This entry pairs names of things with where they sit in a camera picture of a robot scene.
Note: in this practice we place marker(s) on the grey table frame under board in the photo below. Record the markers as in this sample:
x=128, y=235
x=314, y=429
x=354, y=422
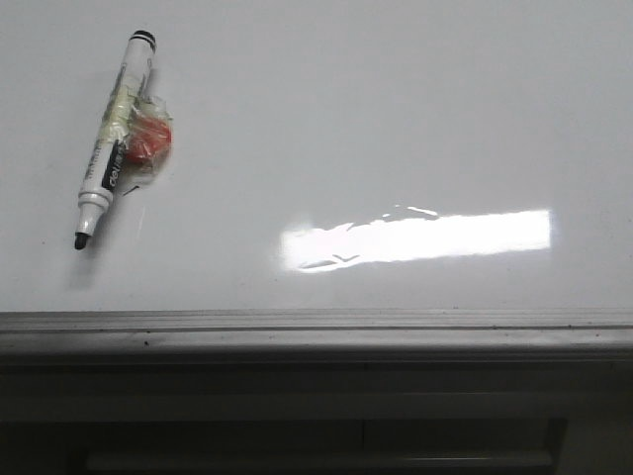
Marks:
x=335, y=417

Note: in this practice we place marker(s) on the white black whiteboard marker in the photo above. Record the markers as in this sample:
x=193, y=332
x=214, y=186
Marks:
x=105, y=166

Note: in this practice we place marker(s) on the white whiteboard with aluminium frame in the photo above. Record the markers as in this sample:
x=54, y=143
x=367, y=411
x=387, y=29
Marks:
x=356, y=180

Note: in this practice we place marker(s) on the red magnet taped to marker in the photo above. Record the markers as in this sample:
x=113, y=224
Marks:
x=149, y=141

